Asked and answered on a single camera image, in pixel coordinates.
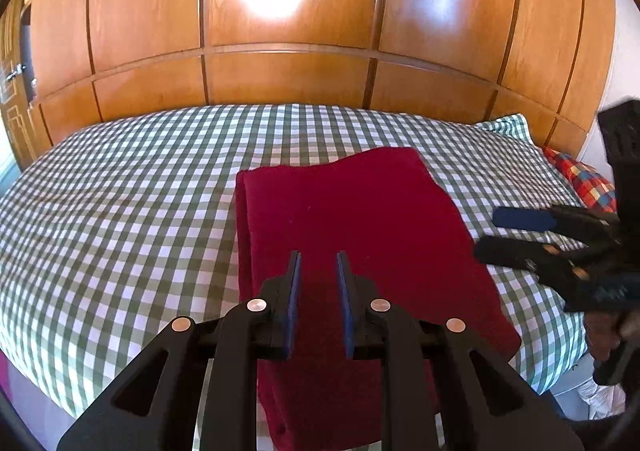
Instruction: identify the dark red garment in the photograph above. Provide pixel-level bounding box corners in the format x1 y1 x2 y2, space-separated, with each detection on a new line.
235 147 522 451

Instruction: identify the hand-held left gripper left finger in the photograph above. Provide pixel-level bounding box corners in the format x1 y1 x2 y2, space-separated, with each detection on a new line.
56 251 304 451

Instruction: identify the person's right hand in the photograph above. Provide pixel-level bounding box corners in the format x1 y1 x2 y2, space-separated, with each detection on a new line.
585 310 640 363

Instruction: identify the red plaid pillow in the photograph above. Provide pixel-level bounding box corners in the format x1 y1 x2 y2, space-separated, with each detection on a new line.
542 146 618 214

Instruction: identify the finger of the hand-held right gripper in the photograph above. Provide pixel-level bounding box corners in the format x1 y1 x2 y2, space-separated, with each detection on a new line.
473 236 601 293
492 205 621 241

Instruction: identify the green checked pillow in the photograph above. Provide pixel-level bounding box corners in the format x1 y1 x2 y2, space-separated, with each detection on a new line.
475 114 533 144

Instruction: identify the wooden door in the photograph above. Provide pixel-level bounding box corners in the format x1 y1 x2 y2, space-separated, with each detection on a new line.
0 0 41 172

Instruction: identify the white cloth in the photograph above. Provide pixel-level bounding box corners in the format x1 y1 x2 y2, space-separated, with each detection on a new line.
550 366 628 422

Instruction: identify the wooden wardrobe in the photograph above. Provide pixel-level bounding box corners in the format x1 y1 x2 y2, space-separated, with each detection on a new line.
22 0 616 162

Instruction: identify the bed with green checked sheet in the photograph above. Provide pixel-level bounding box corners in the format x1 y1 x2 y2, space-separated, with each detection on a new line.
0 104 618 419

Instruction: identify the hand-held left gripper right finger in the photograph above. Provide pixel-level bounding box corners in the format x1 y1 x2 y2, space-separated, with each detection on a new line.
336 251 583 451

